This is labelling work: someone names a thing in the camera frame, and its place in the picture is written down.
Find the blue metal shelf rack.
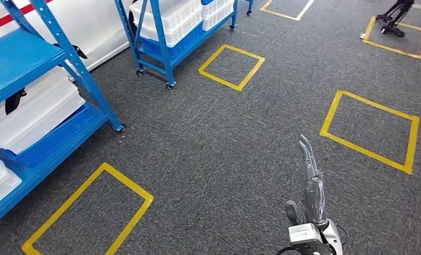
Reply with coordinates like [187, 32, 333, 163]
[113, 0, 255, 90]
[0, 0, 126, 233]

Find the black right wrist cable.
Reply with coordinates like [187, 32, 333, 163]
[275, 225, 349, 255]

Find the yellow floor tape square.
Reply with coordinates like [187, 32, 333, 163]
[21, 162, 154, 255]
[198, 44, 266, 92]

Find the blue plastic bin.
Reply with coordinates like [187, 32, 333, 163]
[0, 104, 100, 168]
[140, 21, 205, 61]

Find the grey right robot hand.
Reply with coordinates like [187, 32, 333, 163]
[285, 133, 329, 230]

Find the white car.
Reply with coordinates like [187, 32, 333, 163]
[0, 0, 136, 83]

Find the red barrier belt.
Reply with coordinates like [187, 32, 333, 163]
[0, 0, 54, 35]

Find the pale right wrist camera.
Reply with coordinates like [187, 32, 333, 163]
[288, 223, 333, 255]

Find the black tripod stand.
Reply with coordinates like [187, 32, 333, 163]
[359, 0, 416, 40]

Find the black part in bin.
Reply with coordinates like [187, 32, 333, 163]
[4, 88, 27, 115]

